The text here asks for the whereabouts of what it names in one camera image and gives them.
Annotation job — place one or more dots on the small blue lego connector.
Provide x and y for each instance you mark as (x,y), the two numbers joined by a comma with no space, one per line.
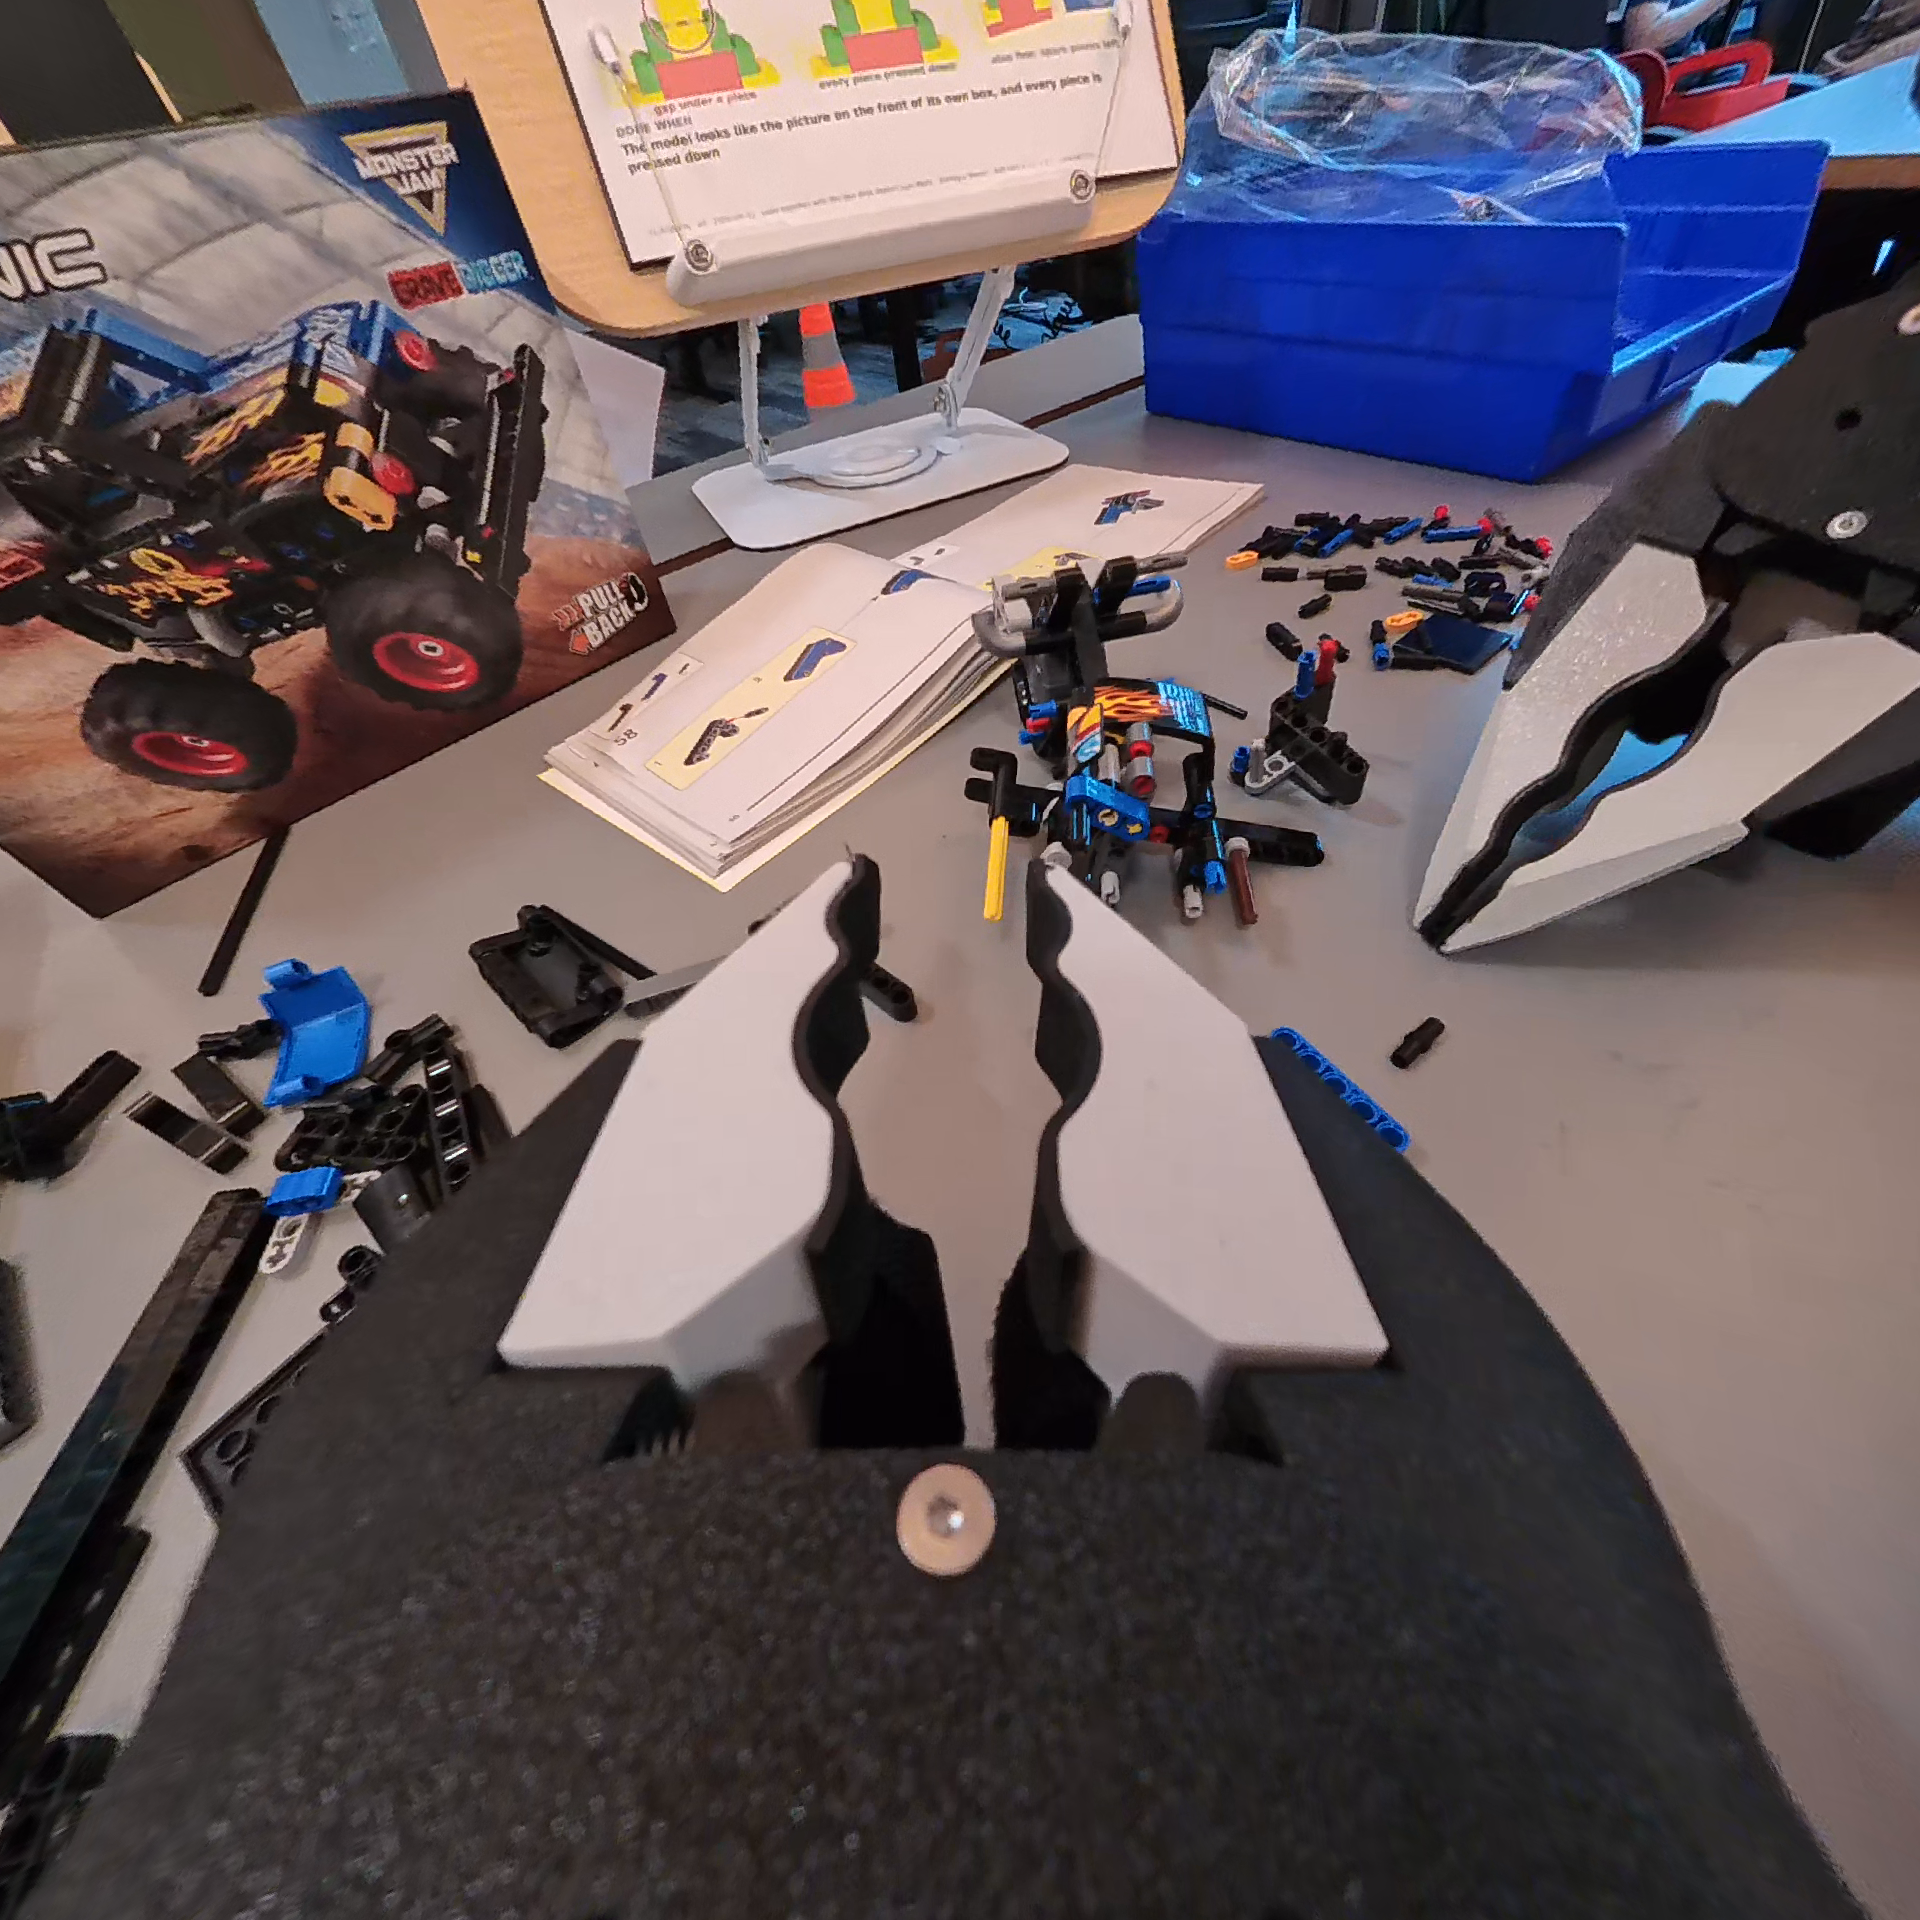
(307,1194)

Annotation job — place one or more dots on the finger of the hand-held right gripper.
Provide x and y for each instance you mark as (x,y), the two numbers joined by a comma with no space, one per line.
(1694,764)
(1590,675)

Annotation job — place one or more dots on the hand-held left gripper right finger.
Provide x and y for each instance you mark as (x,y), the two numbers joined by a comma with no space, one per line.
(1200,1200)

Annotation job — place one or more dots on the short black lego axle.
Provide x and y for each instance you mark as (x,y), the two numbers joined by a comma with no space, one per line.
(1220,703)

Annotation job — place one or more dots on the pile of black lego beams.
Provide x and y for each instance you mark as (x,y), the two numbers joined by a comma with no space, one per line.
(398,1119)

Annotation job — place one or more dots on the partly built lego truck chassis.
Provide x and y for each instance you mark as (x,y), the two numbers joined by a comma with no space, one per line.
(1109,813)

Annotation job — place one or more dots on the orange traffic cone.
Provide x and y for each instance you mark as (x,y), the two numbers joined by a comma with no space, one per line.
(827,368)

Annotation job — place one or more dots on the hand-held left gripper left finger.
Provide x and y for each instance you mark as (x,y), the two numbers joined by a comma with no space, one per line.
(675,1185)

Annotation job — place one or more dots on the black lego connector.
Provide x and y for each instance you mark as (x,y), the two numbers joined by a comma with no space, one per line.
(885,993)

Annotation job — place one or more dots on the monster truck lego box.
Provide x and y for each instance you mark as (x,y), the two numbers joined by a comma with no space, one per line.
(224,524)

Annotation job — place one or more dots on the white lego connector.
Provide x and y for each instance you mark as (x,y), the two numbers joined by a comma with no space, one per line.
(285,1244)

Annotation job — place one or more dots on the pile of small lego pins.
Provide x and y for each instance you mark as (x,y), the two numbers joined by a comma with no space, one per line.
(1463,568)

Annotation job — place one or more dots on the printed instruction sheet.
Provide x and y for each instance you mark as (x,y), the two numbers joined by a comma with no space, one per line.
(902,135)

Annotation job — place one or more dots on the blue L-shaped lego beam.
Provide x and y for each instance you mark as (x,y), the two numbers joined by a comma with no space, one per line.
(1336,1072)

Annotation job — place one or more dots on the black lego pin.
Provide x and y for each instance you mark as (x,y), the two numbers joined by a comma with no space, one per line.
(1415,1040)

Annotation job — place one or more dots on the long black lego beam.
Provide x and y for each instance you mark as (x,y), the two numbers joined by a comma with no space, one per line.
(149,1380)
(68,1651)

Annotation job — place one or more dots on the small black lego assembly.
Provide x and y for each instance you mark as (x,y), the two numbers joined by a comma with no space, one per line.
(1314,733)

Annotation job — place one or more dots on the blue plastic bin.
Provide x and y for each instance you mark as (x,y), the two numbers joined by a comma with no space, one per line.
(1349,346)

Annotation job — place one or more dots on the long black lego axle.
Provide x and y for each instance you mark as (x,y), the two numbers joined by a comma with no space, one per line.
(246,911)

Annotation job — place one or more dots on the clear plastic bag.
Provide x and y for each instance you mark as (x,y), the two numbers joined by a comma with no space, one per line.
(1396,106)

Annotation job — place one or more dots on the dark square lego panel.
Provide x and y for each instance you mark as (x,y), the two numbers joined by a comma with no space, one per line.
(1448,642)

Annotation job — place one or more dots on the blue curved lego panel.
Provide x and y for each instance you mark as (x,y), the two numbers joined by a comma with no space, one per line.
(319,1036)

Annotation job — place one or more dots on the black triangular lego panel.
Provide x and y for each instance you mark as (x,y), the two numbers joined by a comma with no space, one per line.
(254,1433)

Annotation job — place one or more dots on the red plastic crate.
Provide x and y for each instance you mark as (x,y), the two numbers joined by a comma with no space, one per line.
(1724,89)

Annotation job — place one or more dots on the lego instruction booklet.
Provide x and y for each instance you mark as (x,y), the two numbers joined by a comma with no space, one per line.
(780,704)

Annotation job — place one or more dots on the black lego frame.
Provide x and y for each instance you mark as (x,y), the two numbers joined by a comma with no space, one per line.
(563,973)

